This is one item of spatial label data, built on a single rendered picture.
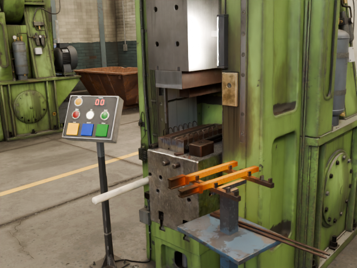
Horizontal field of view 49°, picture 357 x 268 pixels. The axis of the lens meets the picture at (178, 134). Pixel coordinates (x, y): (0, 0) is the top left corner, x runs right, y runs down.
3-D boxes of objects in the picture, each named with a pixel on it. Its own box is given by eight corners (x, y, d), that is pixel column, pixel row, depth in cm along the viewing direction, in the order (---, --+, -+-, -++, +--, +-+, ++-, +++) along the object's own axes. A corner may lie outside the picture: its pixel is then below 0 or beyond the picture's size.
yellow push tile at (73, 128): (76, 134, 239) (79, 123, 241) (65, 134, 241) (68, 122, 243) (78, 135, 240) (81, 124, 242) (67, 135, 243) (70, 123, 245)
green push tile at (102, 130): (106, 136, 233) (108, 124, 235) (95, 135, 235) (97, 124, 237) (107, 137, 234) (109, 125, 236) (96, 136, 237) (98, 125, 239)
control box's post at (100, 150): (109, 267, 272) (96, 115, 246) (105, 265, 274) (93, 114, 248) (113, 265, 275) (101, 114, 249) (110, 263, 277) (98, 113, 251)
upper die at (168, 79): (181, 89, 207) (181, 71, 204) (155, 86, 220) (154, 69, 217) (228, 81, 236) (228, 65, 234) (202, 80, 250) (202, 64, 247)
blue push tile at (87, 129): (91, 135, 236) (93, 124, 238) (79, 134, 238) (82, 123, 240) (92, 136, 237) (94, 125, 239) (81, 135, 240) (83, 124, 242)
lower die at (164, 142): (184, 153, 215) (183, 139, 213) (158, 148, 228) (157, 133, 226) (228, 138, 245) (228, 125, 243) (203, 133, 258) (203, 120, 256)
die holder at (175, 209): (198, 240, 212) (197, 161, 201) (150, 220, 237) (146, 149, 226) (254, 206, 252) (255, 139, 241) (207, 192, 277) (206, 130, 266)
